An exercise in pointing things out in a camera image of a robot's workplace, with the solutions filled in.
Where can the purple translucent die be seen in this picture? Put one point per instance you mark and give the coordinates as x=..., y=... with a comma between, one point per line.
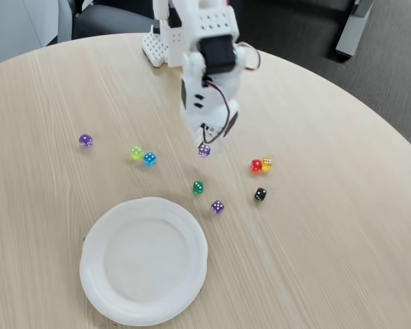
x=204, y=151
x=85, y=140
x=217, y=207

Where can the white paper plate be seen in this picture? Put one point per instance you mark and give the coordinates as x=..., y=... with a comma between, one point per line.
x=144, y=262

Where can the red translucent die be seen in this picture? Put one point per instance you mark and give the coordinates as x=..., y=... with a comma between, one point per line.
x=255, y=166

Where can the dark green translucent die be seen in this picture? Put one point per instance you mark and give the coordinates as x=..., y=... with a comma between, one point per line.
x=198, y=188

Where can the blue translucent die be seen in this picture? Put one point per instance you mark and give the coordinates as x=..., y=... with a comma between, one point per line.
x=149, y=159

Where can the yellow translucent die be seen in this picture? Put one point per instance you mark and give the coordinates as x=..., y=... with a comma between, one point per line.
x=268, y=164

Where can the lime green translucent die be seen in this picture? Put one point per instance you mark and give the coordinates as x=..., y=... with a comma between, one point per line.
x=136, y=153

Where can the black die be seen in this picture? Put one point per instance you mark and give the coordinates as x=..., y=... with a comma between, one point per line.
x=260, y=195

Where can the dark grey chair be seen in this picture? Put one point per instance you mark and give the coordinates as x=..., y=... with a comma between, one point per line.
x=113, y=22

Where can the grey desk leg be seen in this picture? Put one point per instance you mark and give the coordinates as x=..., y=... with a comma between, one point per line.
x=351, y=32

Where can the white cabinet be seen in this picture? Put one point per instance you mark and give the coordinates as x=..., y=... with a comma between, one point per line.
x=17, y=27

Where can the white perforated base plate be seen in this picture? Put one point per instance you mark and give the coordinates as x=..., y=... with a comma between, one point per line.
x=152, y=48

